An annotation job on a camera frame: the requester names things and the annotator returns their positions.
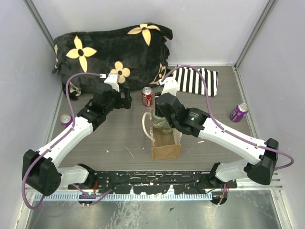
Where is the burlap canvas tote bag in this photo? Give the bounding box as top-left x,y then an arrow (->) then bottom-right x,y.
142,108 -> 182,160

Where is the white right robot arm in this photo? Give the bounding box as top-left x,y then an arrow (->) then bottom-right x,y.
156,93 -> 278,188

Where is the black white striped cloth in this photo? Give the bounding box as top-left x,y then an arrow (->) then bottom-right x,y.
172,67 -> 219,97

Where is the purple can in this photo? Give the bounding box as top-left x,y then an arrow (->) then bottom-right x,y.
230,103 -> 249,123
60,114 -> 72,127

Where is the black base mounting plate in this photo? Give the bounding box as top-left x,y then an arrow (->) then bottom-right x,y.
78,170 -> 224,195

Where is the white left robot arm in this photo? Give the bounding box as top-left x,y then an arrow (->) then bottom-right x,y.
22,83 -> 132,197

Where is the red soda can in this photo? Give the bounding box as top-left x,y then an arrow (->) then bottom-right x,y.
142,86 -> 153,107

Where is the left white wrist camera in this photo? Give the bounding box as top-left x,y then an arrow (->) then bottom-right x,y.
104,73 -> 120,92

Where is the glass soda water bottle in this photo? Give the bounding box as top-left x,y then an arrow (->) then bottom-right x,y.
161,128 -> 173,135

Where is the black floral plush blanket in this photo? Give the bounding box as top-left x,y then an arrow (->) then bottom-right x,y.
52,23 -> 173,100

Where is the aluminium rail frame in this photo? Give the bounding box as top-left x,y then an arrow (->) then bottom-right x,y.
23,170 -> 283,192

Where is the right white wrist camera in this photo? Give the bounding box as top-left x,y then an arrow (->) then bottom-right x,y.
160,77 -> 178,96

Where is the white slotted cable duct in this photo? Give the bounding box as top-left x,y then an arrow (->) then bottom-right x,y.
44,192 -> 213,201

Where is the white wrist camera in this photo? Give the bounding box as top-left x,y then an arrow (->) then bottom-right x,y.
160,77 -> 178,96
104,73 -> 120,92

